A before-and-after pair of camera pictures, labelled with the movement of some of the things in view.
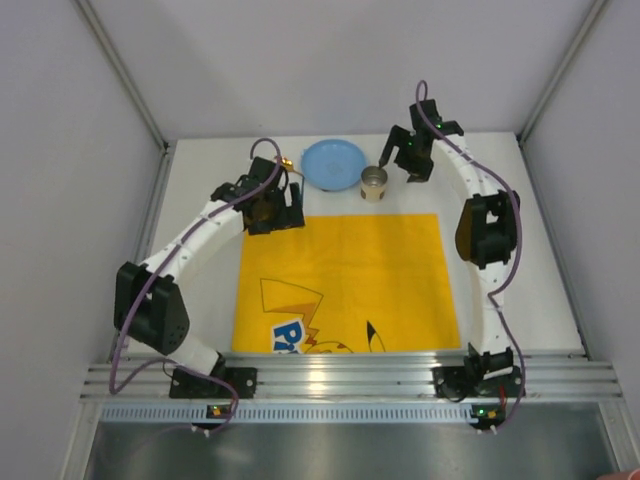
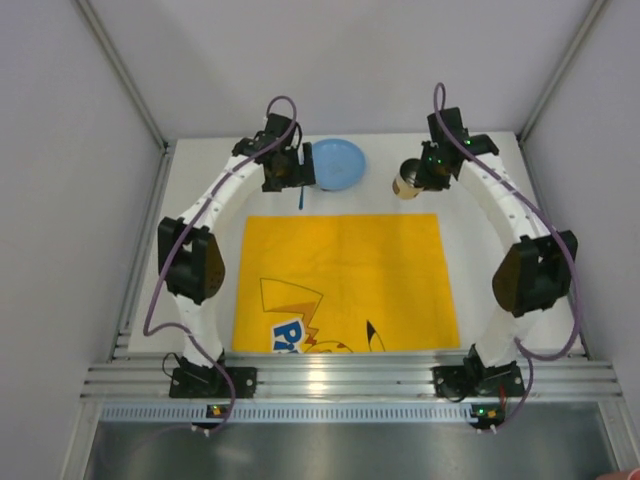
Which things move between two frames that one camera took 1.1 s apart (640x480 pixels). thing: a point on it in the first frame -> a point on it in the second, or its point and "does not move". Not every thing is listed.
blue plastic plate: (332, 165) does not move
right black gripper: (417, 167) -> (430, 175)
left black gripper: (282, 220) -> (288, 176)
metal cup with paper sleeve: (373, 181) -> (404, 184)
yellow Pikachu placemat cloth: (347, 283) does not move
